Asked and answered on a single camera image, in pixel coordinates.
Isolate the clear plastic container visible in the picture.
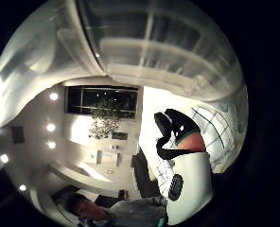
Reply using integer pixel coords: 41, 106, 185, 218
0, 0, 249, 129

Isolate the white cloth with line pattern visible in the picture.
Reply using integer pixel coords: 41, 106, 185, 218
153, 103, 246, 193

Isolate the dark sofa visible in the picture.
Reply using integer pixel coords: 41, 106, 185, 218
131, 147, 162, 200

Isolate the green leafy plant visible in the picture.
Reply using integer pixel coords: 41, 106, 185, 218
88, 97, 122, 140

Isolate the dark window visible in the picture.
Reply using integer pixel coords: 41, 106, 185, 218
64, 85, 139, 120

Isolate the the person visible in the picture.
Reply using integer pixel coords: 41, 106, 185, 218
63, 192, 170, 227

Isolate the row of ceiling spot lights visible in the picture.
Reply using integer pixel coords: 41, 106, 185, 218
0, 92, 60, 193

